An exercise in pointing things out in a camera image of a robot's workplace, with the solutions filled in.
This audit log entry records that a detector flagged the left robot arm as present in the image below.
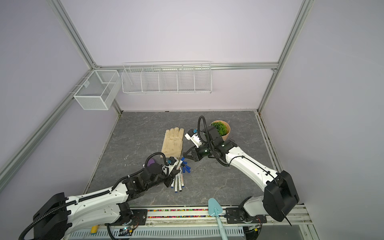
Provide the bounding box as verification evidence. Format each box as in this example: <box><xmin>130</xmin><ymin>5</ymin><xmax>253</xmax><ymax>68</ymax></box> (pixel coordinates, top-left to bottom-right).
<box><xmin>19</xmin><ymin>163</ymin><xmax>180</xmax><ymax>240</ymax></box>

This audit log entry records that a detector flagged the white marker pen one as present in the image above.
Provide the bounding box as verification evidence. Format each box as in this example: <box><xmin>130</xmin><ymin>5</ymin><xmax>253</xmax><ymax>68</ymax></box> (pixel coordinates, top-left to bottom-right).
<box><xmin>174</xmin><ymin>158</ymin><xmax>182</xmax><ymax>172</ymax></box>

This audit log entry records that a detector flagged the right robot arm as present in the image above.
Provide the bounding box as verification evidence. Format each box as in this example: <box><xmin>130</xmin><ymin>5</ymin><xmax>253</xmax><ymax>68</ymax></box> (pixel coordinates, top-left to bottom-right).
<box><xmin>183</xmin><ymin>126</ymin><xmax>300</xmax><ymax>222</ymax></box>

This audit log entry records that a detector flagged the beige fabric glove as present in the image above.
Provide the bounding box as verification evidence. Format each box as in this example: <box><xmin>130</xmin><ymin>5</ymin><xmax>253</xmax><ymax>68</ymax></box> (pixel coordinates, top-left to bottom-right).
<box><xmin>162</xmin><ymin>127</ymin><xmax>184</xmax><ymax>159</ymax></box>

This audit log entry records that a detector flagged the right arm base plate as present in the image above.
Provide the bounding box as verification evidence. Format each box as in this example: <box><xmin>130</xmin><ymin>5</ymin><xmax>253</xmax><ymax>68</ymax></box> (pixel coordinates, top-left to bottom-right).
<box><xmin>224</xmin><ymin>207</ymin><xmax>267</xmax><ymax>224</ymax></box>

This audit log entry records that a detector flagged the yellow handled tool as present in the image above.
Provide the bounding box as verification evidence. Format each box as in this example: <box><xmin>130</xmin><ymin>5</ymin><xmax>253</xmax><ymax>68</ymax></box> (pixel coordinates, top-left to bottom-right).
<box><xmin>90</xmin><ymin>225</ymin><xmax>99</xmax><ymax>235</ymax></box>

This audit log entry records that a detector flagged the tan pot with green plant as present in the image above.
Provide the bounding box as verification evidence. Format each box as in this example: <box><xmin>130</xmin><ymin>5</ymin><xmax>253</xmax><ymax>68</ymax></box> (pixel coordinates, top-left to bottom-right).
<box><xmin>211</xmin><ymin>120</ymin><xmax>231</xmax><ymax>141</ymax></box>

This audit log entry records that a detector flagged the white marker pen five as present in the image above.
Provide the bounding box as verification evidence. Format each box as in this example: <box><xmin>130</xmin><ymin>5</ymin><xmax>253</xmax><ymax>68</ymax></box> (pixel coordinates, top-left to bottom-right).
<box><xmin>178</xmin><ymin>173</ymin><xmax>182</xmax><ymax>192</ymax></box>

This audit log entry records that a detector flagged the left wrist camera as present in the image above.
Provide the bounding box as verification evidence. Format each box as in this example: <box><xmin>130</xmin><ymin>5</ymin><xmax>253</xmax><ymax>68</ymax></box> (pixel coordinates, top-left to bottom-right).
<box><xmin>163</xmin><ymin>157</ymin><xmax>179</xmax><ymax>175</ymax></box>

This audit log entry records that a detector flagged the light blue shovel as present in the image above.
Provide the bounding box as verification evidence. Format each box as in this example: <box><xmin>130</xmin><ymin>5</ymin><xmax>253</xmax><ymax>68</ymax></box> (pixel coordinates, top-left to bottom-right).
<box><xmin>208</xmin><ymin>198</ymin><xmax>228</xmax><ymax>240</ymax></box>

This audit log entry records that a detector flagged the white mesh box basket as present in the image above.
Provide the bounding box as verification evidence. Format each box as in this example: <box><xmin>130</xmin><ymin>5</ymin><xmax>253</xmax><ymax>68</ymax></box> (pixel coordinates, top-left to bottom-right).
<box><xmin>74</xmin><ymin>70</ymin><xmax>122</xmax><ymax>111</ymax></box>

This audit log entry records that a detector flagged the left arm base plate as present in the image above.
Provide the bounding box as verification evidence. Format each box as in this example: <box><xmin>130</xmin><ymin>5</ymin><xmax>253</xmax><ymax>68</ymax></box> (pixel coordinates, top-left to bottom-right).
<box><xmin>109</xmin><ymin>209</ymin><xmax>148</xmax><ymax>226</ymax></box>

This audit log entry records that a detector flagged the white marker pen six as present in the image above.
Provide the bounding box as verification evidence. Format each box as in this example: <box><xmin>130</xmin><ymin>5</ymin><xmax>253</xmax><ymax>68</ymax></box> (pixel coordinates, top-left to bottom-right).
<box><xmin>180</xmin><ymin>173</ymin><xmax>185</xmax><ymax>188</ymax></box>

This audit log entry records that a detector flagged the white marker pen four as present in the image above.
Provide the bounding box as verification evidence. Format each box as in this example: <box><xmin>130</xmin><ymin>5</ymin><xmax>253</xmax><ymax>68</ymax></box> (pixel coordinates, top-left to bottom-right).
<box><xmin>174</xmin><ymin>176</ymin><xmax>179</xmax><ymax>193</ymax></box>

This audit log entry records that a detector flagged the white wire shelf basket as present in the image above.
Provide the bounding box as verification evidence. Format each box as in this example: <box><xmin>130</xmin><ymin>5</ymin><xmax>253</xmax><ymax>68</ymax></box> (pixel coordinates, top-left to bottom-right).
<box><xmin>122</xmin><ymin>61</ymin><xmax>213</xmax><ymax>94</ymax></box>

